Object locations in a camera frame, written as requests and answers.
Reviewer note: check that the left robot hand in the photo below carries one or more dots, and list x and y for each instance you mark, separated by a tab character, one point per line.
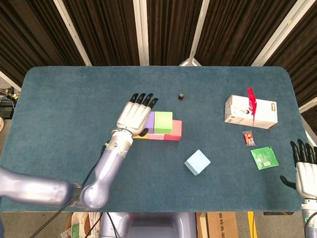
132	116

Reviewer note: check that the light blue foam cube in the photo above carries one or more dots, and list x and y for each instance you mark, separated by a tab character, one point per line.
197	162

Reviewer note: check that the white frame post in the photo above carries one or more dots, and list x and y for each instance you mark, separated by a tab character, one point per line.
198	29
141	32
280	32
71	32

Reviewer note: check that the black device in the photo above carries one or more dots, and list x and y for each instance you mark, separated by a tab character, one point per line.
6	112

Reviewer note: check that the green foam cube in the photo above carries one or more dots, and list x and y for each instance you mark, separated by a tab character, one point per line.
163	122

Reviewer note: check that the blue-grey robot torso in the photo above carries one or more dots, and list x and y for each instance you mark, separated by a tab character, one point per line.
148	225

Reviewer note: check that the small black cap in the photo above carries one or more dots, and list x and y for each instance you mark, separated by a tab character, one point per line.
181	96

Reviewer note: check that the small red packet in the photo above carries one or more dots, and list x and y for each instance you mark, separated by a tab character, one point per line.
248	138

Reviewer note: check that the round wooden disc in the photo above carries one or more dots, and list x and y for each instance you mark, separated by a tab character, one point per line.
1	124

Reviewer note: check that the yellow strip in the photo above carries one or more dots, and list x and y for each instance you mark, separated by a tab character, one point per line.
251	225

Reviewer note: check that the brown cardboard box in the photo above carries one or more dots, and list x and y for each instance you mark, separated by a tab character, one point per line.
221	225

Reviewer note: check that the purple foam cube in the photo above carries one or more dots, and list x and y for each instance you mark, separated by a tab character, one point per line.
150	120

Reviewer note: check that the teal felt table cover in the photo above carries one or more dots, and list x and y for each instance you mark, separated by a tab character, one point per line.
74	111

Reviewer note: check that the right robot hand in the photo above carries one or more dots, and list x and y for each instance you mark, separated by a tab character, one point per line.
307	178

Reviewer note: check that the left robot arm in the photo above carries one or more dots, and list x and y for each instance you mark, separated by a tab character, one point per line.
106	168

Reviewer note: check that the green packet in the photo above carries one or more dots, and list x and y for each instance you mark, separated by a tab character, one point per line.
265	158

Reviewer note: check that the red foam cube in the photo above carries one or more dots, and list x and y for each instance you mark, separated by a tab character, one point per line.
176	131

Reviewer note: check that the dark brown curtain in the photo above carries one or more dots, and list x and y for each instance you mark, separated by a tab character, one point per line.
109	32

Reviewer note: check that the white printed cardboard box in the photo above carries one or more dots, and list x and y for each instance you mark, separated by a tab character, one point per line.
265	116

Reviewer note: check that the white frame beam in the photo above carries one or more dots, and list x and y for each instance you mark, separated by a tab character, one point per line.
309	106
7	80

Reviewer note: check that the pink foam cube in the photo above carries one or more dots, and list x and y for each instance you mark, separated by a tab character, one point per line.
156	137

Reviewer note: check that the yellow foam cube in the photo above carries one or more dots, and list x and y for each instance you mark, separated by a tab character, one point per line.
142	136

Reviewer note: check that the printed paper bag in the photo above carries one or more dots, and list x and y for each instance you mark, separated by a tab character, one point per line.
81	225

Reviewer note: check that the wooden plank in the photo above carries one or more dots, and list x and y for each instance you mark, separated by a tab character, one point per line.
201	226

